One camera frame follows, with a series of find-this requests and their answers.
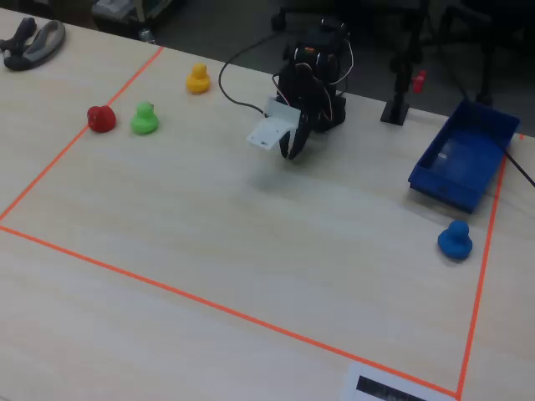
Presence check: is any red rubber duck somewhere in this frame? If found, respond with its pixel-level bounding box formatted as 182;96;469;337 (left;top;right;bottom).
86;104;118;135

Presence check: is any blue rubber duck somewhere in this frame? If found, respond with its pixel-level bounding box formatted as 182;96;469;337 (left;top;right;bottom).
436;220;474;261

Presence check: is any white paper label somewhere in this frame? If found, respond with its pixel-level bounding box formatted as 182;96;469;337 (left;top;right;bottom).
340;362;459;401

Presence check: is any green rubber duck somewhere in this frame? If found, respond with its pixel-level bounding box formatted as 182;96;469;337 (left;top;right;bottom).
130;101;161;136

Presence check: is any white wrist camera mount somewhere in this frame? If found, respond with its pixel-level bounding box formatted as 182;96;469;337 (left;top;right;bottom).
245;94;303;151

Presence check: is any black camera stand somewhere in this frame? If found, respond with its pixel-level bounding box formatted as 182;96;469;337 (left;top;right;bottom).
380;0;431;126

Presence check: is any yellow rubber duck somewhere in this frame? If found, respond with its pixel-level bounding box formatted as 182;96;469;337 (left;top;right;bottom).
185;63;211;94

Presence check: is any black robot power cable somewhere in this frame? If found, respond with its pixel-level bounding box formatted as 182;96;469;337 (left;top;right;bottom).
217;31;289;116

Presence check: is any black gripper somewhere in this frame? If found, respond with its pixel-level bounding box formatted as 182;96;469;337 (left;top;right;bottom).
278;62;332;160

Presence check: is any grey black hand tool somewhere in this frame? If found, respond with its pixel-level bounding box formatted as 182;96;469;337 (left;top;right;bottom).
0;17;67;72

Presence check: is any grey background box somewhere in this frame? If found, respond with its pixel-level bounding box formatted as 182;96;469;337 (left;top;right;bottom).
90;0;187;33

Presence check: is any blue plastic box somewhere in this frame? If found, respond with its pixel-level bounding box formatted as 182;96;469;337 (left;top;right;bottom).
407;99;522;215

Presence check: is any white servo wire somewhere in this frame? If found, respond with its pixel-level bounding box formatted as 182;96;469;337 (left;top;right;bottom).
332;35;356;87

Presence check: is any black thin cable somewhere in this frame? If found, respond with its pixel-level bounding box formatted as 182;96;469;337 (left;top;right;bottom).
503;150;535;188

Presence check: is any orange tape strip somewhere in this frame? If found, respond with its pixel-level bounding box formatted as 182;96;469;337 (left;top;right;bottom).
455;156;509;400
0;224;460;398
0;45;165;222

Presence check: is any black office chair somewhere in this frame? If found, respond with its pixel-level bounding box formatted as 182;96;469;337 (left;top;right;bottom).
434;0;535;105

